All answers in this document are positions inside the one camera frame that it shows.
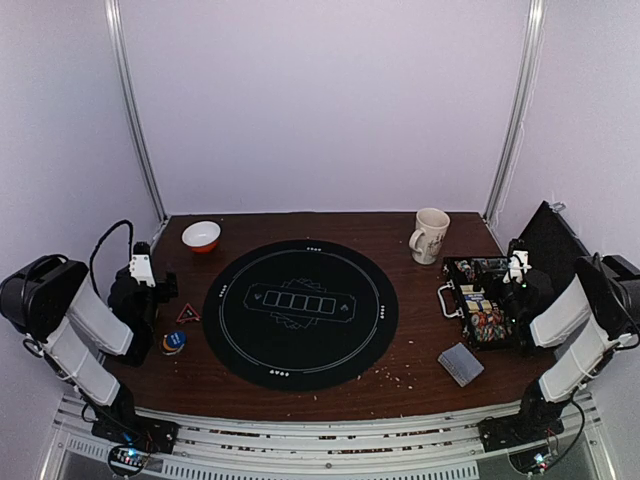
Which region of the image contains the round black poker mat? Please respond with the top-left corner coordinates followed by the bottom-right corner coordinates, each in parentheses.
top-left (202, 240), bottom-right (399, 392)

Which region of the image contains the black poker chip case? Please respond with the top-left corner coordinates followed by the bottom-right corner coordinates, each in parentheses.
top-left (437, 201), bottom-right (588, 356)

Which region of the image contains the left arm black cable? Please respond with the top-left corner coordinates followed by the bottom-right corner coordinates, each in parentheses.
top-left (89, 220), bottom-right (136, 291)

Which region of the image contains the orange white bowl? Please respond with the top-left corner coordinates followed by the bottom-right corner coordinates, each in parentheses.
top-left (181, 221), bottom-right (221, 254)

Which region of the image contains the right aluminium frame post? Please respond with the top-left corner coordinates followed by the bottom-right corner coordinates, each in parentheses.
top-left (484, 0), bottom-right (546, 227)

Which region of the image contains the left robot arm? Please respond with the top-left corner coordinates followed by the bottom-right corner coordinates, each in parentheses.
top-left (1, 254), bottom-right (178, 453)

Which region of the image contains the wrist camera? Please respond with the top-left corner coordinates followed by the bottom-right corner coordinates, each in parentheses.
top-left (129, 242), bottom-right (155, 288)
top-left (503, 238), bottom-right (531, 285)

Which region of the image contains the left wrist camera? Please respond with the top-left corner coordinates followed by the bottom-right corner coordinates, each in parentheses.
top-left (129, 242), bottom-right (155, 288)

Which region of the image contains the red black triangle token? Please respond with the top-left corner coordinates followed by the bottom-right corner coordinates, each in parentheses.
top-left (176, 303), bottom-right (201, 325)

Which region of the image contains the grey card deck box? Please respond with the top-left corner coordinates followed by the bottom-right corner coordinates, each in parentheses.
top-left (437, 343), bottom-right (484, 387)

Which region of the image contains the orange big blind button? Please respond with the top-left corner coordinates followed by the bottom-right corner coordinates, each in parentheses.
top-left (160, 335), bottom-right (184, 356)

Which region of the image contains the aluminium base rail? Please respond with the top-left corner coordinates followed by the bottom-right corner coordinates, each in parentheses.
top-left (39, 392), bottom-right (619, 480)

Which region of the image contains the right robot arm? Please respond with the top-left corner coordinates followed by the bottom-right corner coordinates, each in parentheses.
top-left (478, 254), bottom-right (639, 450)

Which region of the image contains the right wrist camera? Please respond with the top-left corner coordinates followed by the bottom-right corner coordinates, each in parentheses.
top-left (503, 238), bottom-right (531, 285)

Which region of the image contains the cream ceramic mug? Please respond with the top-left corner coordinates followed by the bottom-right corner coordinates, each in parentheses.
top-left (408, 208), bottom-right (450, 265)

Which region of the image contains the blue small blind button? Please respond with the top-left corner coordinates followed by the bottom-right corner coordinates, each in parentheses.
top-left (163, 331), bottom-right (187, 351)

